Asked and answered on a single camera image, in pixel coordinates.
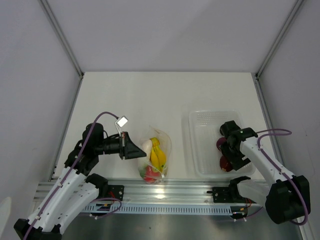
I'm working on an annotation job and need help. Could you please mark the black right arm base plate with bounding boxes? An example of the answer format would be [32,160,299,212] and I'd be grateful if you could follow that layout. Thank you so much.
[206,186,255,204]

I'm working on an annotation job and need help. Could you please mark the white toy radish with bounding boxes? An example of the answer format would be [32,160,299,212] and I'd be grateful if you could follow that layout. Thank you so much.
[137,139,153,178]

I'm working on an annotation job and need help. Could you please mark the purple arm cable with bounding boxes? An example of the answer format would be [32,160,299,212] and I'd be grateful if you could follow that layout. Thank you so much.
[217,128,310,226]
[22,111,118,240]

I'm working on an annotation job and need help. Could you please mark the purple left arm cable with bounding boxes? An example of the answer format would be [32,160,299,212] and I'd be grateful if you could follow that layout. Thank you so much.
[22,111,118,240]

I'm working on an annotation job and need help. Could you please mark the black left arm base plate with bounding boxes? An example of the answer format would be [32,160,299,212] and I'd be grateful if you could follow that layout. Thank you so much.
[107,185,125,201]

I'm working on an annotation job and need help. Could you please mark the red toy tomato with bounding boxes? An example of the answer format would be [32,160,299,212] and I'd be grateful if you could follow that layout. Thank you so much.
[143,165,162,184]

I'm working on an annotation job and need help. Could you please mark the silver aluminium front rail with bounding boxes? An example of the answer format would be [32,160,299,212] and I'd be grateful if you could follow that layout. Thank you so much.
[36,177,306,207]

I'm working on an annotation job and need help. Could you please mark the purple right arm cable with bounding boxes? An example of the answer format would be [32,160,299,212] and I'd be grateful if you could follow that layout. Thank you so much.
[217,128,310,226]

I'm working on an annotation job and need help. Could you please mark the clear zip top bag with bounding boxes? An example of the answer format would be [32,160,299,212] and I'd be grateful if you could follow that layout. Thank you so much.
[137,126,172,184]

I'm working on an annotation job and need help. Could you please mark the left aluminium frame post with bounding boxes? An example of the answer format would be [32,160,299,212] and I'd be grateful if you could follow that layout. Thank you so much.
[37,0,84,78]

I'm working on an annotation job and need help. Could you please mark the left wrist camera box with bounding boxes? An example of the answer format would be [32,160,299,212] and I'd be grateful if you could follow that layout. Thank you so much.
[114,115,129,135]

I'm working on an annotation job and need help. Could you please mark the yellow toy banana bunch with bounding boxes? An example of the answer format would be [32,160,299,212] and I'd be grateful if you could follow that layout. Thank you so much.
[150,137,167,174]

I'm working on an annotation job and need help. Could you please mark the white slotted cable duct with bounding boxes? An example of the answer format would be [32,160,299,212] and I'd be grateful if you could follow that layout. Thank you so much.
[79,204,232,215]

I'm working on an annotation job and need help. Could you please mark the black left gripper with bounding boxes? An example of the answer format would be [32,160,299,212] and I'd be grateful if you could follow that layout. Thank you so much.
[95,131,147,159]

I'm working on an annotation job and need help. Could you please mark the white perforated plastic basket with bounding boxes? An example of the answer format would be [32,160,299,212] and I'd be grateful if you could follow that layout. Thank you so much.
[188,109,256,180]

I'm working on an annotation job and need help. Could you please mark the right aluminium frame post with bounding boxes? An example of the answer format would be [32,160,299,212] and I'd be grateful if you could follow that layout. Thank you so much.
[255,0,307,80]

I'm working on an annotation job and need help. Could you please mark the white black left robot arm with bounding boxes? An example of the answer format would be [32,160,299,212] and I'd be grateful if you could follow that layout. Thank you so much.
[13,123,147,240]

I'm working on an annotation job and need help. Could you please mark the dark red toy apple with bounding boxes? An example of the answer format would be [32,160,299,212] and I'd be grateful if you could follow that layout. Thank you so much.
[219,155,233,172]

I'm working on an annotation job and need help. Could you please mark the aluminium frame post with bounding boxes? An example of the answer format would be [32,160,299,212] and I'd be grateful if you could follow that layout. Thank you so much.
[255,0,307,80]
[37,0,84,78]

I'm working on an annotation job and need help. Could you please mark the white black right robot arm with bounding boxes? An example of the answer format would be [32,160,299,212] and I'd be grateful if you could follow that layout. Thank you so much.
[216,120,311,226]

